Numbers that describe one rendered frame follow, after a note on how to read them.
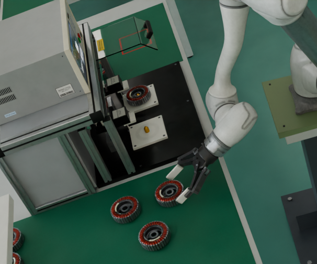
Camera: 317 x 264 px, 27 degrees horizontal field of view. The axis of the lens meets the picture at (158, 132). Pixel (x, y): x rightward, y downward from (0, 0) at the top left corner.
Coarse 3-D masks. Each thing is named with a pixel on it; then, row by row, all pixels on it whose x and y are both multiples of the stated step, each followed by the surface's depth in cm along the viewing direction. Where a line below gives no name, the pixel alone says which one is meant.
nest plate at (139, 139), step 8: (152, 120) 278; (160, 120) 276; (136, 128) 278; (152, 128) 274; (160, 128) 272; (136, 136) 274; (144, 136) 272; (152, 136) 270; (160, 136) 269; (136, 144) 270; (144, 144) 268
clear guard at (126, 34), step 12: (120, 24) 289; (132, 24) 286; (96, 36) 288; (108, 36) 285; (120, 36) 282; (132, 36) 278; (144, 36) 279; (96, 48) 280; (108, 48) 277; (120, 48) 274; (156, 48) 275; (96, 60) 274
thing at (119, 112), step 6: (120, 108) 268; (126, 108) 269; (114, 114) 266; (120, 114) 265; (126, 114) 264; (132, 114) 269; (114, 120) 264; (120, 120) 264; (126, 120) 264; (132, 120) 266; (102, 126) 267; (96, 132) 266; (102, 132) 266
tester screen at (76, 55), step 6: (72, 30) 258; (72, 36) 253; (72, 42) 248; (72, 48) 243; (78, 48) 258; (78, 54) 252; (78, 60) 247; (84, 60) 262; (78, 66) 243; (84, 78) 246
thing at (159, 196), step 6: (174, 180) 247; (162, 186) 246; (168, 186) 247; (174, 186) 246; (180, 186) 243; (156, 192) 244; (162, 192) 246; (168, 192) 245; (174, 192) 244; (180, 192) 241; (156, 198) 243; (162, 198) 241; (168, 198) 240; (174, 198) 240; (162, 204) 242; (168, 204) 240; (174, 204) 240
